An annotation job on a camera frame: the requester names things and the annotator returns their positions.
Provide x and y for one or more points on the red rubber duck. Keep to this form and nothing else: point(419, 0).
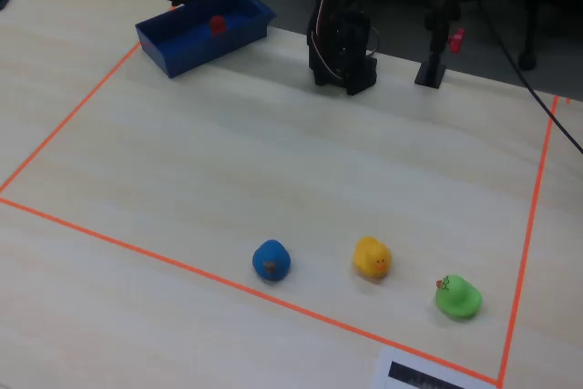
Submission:
point(217, 24)

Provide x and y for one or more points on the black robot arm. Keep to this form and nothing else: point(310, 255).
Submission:
point(341, 56)

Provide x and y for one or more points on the blue plastic box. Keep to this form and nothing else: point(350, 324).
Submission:
point(182, 49)

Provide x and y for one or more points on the blue rubber duck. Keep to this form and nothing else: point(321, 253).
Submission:
point(271, 261)

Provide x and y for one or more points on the yellow rubber duck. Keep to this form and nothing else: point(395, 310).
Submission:
point(371, 257)

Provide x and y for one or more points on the green rubber duck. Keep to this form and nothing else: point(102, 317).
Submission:
point(457, 300)

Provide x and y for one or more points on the orange tape strip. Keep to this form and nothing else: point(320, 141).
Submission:
point(528, 234)
point(68, 121)
point(228, 283)

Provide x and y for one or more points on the black stand with red clamp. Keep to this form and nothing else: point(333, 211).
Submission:
point(432, 47)

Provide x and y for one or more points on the red clamp knob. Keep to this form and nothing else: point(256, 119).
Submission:
point(457, 39)

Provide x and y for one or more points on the black chair caster wheel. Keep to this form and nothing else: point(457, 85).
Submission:
point(527, 61)

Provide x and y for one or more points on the white paper with black print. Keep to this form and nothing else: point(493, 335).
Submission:
point(385, 364)

